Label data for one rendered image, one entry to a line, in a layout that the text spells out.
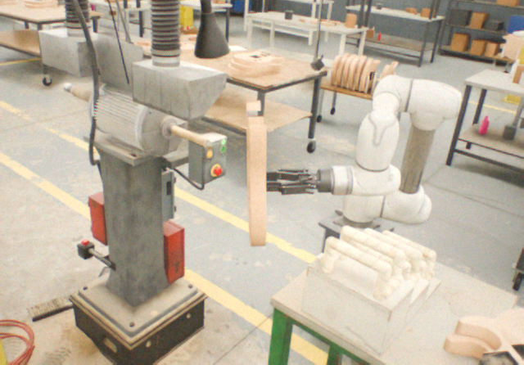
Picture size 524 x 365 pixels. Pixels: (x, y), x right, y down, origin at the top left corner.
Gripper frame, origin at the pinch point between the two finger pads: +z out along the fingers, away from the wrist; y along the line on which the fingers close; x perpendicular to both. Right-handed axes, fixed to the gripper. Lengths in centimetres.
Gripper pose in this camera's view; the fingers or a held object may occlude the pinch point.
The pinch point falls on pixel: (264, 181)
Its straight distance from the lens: 144.2
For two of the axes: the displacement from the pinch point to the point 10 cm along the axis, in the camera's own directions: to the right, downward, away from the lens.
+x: 0.1, -9.1, -4.2
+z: -10.0, 0.1, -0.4
